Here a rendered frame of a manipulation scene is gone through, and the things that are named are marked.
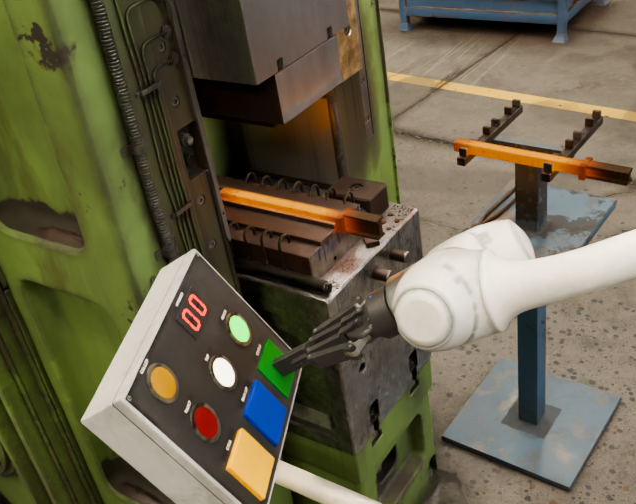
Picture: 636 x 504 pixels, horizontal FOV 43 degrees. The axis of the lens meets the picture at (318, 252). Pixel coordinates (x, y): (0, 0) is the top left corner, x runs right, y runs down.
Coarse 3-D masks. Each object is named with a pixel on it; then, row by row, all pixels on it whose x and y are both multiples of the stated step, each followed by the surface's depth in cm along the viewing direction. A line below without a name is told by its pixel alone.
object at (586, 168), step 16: (464, 144) 191; (480, 144) 190; (496, 144) 189; (512, 160) 185; (528, 160) 182; (544, 160) 180; (560, 160) 178; (576, 160) 177; (592, 160) 176; (592, 176) 174; (608, 176) 173; (624, 176) 171
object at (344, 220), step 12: (228, 192) 183; (240, 192) 182; (252, 192) 181; (264, 204) 177; (276, 204) 175; (288, 204) 174; (300, 204) 174; (312, 216) 170; (324, 216) 168; (336, 216) 167; (348, 216) 164; (360, 216) 164; (372, 216) 163; (348, 228) 167; (360, 228) 165; (372, 228) 163
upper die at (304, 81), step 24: (336, 48) 154; (288, 72) 143; (312, 72) 149; (336, 72) 156; (216, 96) 151; (240, 96) 147; (264, 96) 144; (288, 96) 144; (312, 96) 151; (264, 120) 147; (288, 120) 146
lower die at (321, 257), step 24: (264, 192) 184; (288, 192) 182; (240, 216) 177; (264, 216) 175; (288, 216) 172; (240, 240) 170; (264, 240) 169; (312, 240) 164; (336, 240) 168; (288, 264) 165; (312, 264) 162
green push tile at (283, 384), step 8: (264, 344) 131; (272, 344) 132; (264, 352) 129; (272, 352) 131; (280, 352) 133; (264, 360) 128; (272, 360) 130; (264, 368) 127; (272, 368) 129; (264, 376) 127; (272, 376) 128; (280, 376) 130; (288, 376) 131; (272, 384) 127; (280, 384) 129; (288, 384) 130; (280, 392) 128; (288, 392) 129
